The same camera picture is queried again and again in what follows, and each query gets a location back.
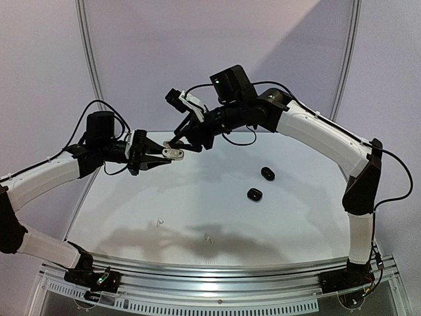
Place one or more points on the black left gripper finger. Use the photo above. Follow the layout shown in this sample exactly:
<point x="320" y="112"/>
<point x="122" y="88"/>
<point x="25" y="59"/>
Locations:
<point x="148" y="163"/>
<point x="152" y="148"/>

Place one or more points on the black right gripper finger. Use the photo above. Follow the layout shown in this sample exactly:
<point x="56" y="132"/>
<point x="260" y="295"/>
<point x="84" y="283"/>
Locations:
<point x="186" y="128"/>
<point x="178" y="144"/>

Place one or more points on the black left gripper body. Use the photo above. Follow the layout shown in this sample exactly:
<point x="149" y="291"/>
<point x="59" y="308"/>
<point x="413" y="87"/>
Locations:
<point x="134" y="158"/>

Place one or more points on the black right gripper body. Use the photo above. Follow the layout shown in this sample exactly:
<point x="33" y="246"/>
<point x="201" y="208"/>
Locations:
<point x="198" y="132"/>

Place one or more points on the white earbud charging case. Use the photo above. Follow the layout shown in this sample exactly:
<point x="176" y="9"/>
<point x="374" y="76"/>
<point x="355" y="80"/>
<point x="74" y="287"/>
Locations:
<point x="171" y="153"/>

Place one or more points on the large black charging case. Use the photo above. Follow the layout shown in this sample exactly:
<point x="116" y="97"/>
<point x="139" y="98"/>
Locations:
<point x="268" y="174"/>

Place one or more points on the small black charging case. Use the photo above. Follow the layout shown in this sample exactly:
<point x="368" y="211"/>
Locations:
<point x="254" y="194"/>

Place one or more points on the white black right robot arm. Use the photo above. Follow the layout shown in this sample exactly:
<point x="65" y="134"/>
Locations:
<point x="277" y="110"/>

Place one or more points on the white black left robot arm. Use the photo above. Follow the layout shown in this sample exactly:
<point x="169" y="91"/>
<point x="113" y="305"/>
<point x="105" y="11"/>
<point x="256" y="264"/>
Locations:
<point x="97" y="146"/>

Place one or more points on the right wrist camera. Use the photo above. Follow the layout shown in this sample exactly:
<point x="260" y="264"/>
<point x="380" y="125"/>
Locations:
<point x="183" y="101"/>

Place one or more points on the front aluminium rail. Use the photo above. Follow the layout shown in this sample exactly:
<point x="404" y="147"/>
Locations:
<point x="273" y="282"/>

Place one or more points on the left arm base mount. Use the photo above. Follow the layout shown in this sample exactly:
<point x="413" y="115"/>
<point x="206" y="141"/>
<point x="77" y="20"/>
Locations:
<point x="96" y="283"/>

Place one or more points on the perforated metal cable tray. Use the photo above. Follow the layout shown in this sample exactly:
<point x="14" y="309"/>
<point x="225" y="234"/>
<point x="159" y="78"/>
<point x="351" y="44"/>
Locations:
<point x="61" y="299"/>

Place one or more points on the left aluminium frame post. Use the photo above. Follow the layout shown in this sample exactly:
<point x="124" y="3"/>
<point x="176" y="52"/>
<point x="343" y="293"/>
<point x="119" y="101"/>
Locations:
<point x="81" y="13"/>

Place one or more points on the aluminium frame post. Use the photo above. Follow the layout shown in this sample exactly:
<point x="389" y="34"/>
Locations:
<point x="351" y="37"/>
<point x="81" y="13"/>

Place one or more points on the right aluminium frame post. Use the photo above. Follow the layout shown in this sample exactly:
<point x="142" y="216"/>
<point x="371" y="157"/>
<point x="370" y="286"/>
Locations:
<point x="351" y="37"/>

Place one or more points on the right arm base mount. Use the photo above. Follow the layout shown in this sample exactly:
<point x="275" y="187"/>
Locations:
<point x="352" y="276"/>

